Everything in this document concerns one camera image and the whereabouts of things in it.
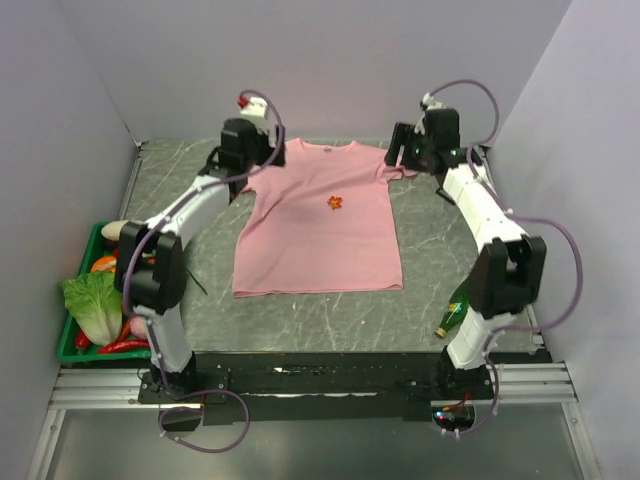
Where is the red maple leaf brooch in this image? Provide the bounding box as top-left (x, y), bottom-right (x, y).
top-left (327, 196), bottom-right (343, 211)

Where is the pink t-shirt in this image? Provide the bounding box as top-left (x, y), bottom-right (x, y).
top-left (232, 139), bottom-right (413, 297)

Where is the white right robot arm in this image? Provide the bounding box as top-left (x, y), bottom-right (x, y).
top-left (385, 104), bottom-right (547, 399)

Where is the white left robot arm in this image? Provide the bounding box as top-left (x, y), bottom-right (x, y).
top-left (114, 117), bottom-right (286, 402)

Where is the black brooch box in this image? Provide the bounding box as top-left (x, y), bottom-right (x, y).
top-left (436, 188), bottom-right (456, 205)

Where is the white radish toy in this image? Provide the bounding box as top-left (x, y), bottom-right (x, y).
top-left (101, 220), bottom-right (127, 242)

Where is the green glass bottle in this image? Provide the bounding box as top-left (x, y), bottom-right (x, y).
top-left (434, 279), bottom-right (469, 339)

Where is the orange fruit toy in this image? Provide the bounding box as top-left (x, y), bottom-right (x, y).
top-left (90, 256), bottom-right (117, 273)

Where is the purple onion toy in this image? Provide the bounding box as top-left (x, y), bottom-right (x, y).
top-left (129, 316), bottom-right (147, 340)

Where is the green lettuce toy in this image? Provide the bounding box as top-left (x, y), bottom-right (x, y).
top-left (59, 272), bottom-right (123, 346)

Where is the red chili pepper toy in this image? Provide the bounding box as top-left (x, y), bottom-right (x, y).
top-left (75, 331), bottom-right (149, 355)

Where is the green plastic crate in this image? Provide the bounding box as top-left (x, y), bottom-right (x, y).
top-left (57, 222), bottom-right (151, 365)

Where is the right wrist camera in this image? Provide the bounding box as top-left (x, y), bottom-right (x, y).
top-left (419, 92), bottom-right (447, 116)

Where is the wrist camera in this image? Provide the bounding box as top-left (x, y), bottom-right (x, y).
top-left (237, 95), bottom-right (270, 124)
top-left (419, 92), bottom-right (447, 116)

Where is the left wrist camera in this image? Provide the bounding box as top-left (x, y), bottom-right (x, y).
top-left (237, 95), bottom-right (270, 124)

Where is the aluminium table edge rail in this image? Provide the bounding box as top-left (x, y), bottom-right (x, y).
top-left (118, 141), bottom-right (148, 220)

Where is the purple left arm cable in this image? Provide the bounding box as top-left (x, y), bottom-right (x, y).
top-left (122, 89), bottom-right (287, 455)

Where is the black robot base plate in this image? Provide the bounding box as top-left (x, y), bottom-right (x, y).
top-left (138, 352), bottom-right (494, 426)

